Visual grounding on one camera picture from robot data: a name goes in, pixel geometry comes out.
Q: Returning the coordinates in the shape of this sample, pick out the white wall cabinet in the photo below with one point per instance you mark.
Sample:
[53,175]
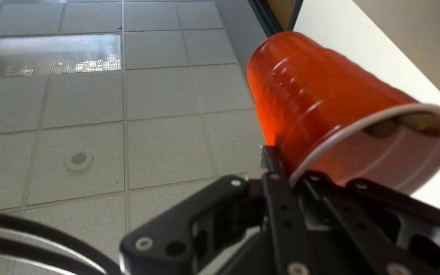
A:
[343,30]

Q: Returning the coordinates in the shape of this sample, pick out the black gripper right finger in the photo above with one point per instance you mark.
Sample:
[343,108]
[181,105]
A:
[352,223]

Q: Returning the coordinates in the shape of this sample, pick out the round ceiling smoke detector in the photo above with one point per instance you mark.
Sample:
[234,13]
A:
[79,158]

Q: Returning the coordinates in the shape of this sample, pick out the dark framed wooden door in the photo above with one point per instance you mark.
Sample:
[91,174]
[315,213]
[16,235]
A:
[282,7]

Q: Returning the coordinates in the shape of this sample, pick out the brown food pieces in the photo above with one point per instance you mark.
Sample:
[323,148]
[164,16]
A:
[424,123]

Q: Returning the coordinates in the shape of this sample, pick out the orange plastic cup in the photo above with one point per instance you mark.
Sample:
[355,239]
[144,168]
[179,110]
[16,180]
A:
[312,96]

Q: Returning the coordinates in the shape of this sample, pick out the ceiling light panel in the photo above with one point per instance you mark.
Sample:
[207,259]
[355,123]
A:
[53,53]

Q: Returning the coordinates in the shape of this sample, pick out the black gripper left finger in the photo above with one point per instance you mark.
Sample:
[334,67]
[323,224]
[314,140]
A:
[282,218]

